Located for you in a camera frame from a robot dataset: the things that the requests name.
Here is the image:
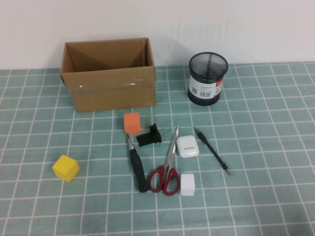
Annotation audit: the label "red-handled scissors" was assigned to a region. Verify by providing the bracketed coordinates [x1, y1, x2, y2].
[148, 125, 180, 197]

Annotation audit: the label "white earbuds case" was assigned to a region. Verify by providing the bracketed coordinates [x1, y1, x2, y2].
[176, 136, 199, 159]

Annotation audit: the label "black-handled screwdriver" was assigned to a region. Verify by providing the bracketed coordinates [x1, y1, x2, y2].
[126, 132, 150, 194]

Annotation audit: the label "orange cube block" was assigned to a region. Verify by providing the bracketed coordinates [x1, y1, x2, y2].
[123, 112, 141, 135]

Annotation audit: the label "black pen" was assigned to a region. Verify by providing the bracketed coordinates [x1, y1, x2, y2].
[193, 125, 233, 177]

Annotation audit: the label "black mesh pen holder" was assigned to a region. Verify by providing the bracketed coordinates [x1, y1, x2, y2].
[187, 51, 229, 107]

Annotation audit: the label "brown cardboard box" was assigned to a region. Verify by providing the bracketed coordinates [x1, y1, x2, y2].
[60, 36, 157, 113]

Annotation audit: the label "white cube block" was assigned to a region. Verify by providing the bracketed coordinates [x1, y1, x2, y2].
[180, 173, 196, 197]

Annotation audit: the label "yellow cube block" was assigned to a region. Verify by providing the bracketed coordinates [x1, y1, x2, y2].
[52, 154, 80, 182]

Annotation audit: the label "black plastic bracket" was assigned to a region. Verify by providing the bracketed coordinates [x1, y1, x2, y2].
[136, 123, 163, 148]

